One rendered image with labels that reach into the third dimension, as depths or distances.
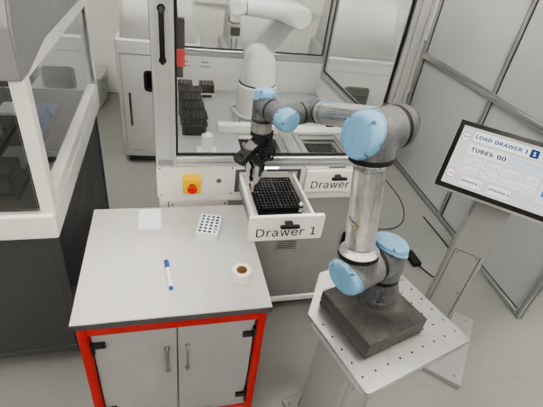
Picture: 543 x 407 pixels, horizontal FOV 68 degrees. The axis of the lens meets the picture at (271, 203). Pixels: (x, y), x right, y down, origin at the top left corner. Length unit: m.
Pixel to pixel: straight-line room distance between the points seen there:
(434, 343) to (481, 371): 1.11
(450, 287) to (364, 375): 1.10
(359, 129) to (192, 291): 0.77
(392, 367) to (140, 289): 0.83
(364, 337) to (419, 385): 1.07
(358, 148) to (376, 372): 0.67
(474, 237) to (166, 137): 1.45
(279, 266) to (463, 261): 0.91
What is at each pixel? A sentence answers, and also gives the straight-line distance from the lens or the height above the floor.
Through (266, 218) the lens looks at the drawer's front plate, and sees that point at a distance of 1.45.
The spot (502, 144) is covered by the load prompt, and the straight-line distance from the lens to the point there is 1.96.
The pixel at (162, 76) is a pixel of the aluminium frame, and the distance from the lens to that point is 1.52.
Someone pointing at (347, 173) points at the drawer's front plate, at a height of 0.92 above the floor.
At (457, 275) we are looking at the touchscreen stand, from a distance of 2.24.
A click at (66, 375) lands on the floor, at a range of 2.20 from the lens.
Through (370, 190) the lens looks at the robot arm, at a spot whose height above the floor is 1.27.
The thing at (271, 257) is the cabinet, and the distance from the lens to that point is 2.08.
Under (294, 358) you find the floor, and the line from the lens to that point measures 2.20.
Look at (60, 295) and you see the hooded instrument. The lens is 1.91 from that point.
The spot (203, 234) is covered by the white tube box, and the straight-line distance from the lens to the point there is 1.56.
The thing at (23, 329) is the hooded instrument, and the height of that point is 0.25.
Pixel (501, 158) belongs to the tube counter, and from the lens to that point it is 1.94.
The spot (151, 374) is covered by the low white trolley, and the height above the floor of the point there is 0.41.
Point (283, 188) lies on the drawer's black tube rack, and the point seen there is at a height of 0.90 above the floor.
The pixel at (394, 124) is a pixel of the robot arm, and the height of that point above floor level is 1.44.
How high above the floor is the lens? 1.79
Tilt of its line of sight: 35 degrees down
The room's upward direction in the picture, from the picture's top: 8 degrees clockwise
